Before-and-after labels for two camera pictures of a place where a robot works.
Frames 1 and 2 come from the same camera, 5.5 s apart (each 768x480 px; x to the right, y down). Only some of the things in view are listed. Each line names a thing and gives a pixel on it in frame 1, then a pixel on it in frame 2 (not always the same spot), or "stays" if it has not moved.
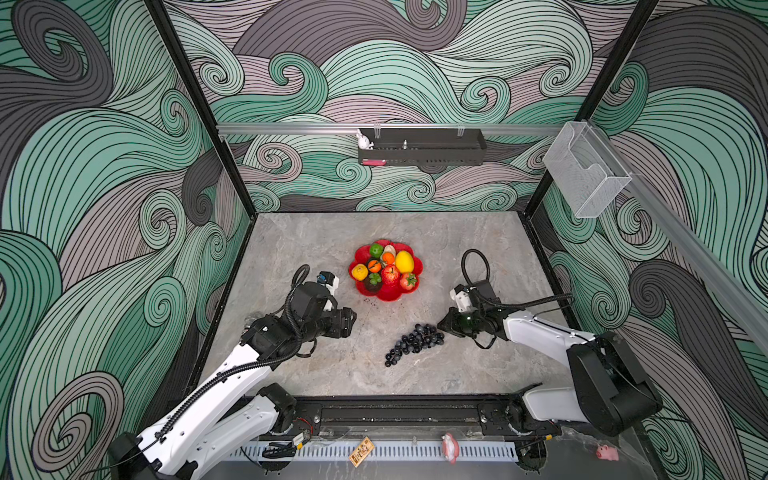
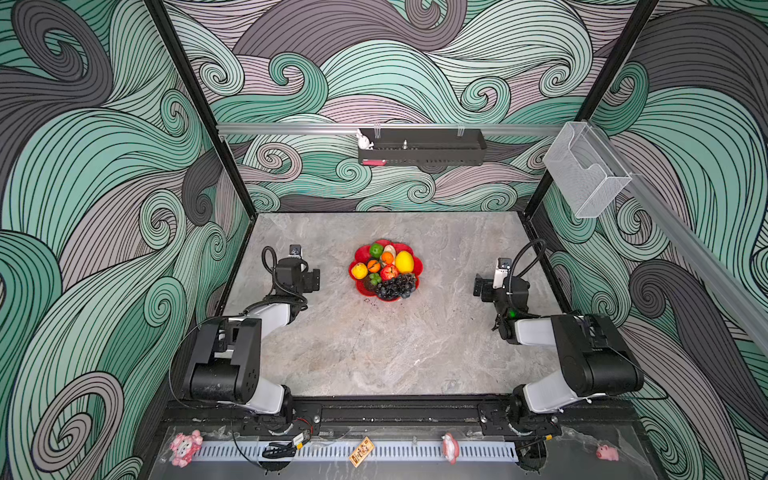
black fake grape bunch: (423, 337) → (398, 287)
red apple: (391, 274) stays
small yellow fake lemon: (360, 272) stays
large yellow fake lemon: (405, 261) stays
